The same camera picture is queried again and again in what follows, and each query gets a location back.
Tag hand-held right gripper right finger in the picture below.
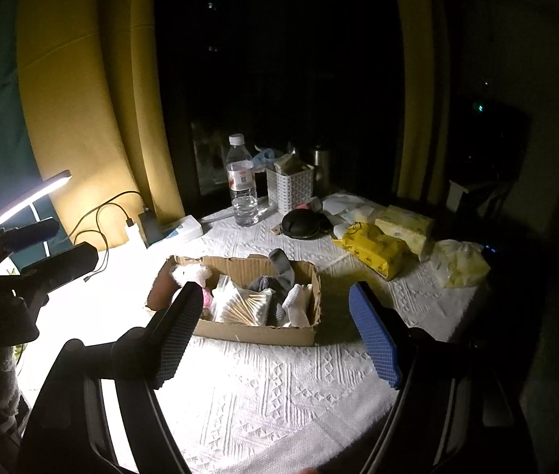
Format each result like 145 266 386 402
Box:
349 281 537 474

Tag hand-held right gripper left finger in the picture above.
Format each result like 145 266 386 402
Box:
17 281 204 474

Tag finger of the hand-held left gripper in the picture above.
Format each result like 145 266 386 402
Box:
0 217 61 254
19 243 98 288

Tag cardboard box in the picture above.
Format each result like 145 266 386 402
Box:
145 254 322 347

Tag white knit cloth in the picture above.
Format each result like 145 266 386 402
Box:
279 284 316 329

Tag white desk lamp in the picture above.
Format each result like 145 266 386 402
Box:
0 170 73 228

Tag white plush toy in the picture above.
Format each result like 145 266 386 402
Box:
168 263 215 307

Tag bag of cotton swabs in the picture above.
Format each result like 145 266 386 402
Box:
210 276 275 325

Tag white power bank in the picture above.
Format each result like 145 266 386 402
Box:
126 224 148 250

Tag black charger adapter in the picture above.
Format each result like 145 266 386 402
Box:
138 210 164 246

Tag yellow wet wipes packet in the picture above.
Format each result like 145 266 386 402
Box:
333 222 411 281

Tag dark grey knit cloth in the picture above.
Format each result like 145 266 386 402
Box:
247 276 285 327

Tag white and blue tissue box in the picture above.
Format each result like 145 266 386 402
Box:
161 216 204 244

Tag pale yellow plastic bag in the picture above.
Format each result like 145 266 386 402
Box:
430 239 492 290

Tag pale yellow tissue pack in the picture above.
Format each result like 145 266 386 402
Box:
374 205 436 262

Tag grey sock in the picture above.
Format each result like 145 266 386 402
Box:
267 249 296 293

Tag black round pouch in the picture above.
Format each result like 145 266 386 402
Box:
281 209 332 240

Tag white tissue packets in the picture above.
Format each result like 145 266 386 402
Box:
321 192 374 225

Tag clear plastic water bottle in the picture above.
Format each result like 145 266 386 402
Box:
225 133 261 227

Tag wide yellow curtain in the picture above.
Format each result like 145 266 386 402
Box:
15 0 186 252

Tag white perforated basket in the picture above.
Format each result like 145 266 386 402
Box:
266 163 315 213

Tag steel thermos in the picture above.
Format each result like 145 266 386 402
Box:
309 144 332 196

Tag blue plastic bag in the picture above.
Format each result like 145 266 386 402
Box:
252 147 285 171

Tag narrow yellow curtain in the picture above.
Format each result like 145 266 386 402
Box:
391 0 453 198

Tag black cable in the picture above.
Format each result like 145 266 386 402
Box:
72 190 144 282

